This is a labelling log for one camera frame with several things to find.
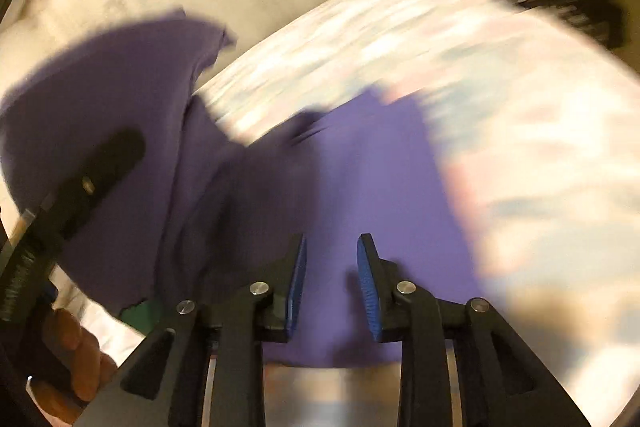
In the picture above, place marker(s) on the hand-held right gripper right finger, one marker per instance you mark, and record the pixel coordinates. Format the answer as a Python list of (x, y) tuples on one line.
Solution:
[(367, 292)]

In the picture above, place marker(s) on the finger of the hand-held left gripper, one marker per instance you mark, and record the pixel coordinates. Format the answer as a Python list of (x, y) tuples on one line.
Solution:
[(100, 172)]

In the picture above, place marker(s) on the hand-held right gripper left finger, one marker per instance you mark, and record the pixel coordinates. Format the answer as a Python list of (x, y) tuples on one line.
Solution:
[(297, 287)]

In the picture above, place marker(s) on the purple printed hoodie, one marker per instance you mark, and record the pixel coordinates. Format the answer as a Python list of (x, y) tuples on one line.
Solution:
[(375, 167)]

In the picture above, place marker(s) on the person's left hand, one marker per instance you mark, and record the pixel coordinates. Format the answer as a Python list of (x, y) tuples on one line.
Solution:
[(80, 357)]

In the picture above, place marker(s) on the green cloth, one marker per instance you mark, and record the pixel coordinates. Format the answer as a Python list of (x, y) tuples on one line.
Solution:
[(142, 314)]

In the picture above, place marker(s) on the floral bed sheet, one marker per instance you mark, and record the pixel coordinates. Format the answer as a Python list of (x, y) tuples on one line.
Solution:
[(550, 157)]

